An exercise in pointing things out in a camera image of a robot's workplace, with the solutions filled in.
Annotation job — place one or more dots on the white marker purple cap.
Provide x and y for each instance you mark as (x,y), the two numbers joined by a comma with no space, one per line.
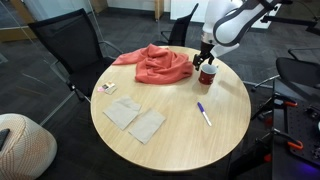
(201,108)

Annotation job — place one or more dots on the black mesh office chair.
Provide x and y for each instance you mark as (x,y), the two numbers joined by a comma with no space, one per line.
(66,40)

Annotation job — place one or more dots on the red cup white inside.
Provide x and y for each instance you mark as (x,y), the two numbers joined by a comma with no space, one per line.
(206,78)

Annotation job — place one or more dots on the black perforated breadboard plate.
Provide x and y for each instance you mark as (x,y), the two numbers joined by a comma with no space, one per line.
(300,123)

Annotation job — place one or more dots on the small pink paper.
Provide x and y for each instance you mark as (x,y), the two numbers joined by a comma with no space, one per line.
(100,89)

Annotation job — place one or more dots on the black background stand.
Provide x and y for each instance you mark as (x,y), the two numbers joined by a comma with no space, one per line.
(293,22)

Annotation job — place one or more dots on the red orange cloth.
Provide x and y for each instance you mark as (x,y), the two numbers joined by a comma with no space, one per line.
(160,66)

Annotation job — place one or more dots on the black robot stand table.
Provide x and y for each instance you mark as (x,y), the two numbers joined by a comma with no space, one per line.
(280,163)

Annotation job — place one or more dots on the wooden door frame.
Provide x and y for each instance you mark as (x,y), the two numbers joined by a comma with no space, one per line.
(16,34)

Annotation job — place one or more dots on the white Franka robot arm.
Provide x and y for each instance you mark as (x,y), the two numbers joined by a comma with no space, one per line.
(230,30)

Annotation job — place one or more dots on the brown paper napkin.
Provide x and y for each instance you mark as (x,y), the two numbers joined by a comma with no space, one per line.
(146,126)
(121,111)

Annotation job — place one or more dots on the small card packet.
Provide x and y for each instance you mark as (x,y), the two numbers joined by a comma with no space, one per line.
(110,88)

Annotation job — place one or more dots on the wooden post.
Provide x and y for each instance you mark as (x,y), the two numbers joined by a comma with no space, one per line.
(159,8)

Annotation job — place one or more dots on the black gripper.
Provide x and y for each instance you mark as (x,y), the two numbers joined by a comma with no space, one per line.
(206,50)

